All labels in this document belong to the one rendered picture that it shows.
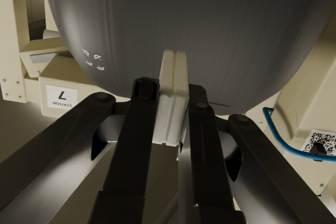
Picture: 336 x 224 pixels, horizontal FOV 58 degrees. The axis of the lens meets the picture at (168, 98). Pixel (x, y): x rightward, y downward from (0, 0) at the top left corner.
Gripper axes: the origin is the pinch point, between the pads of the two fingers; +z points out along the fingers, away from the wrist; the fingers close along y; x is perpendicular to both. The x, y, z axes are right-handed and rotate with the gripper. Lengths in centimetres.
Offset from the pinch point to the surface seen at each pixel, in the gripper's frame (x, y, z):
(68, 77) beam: -30, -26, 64
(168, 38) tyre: -0.2, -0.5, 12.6
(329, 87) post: -9.2, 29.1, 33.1
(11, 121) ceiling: -199, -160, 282
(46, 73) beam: -30, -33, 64
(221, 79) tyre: -4.0, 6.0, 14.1
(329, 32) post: -0.6, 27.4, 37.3
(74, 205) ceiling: -214, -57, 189
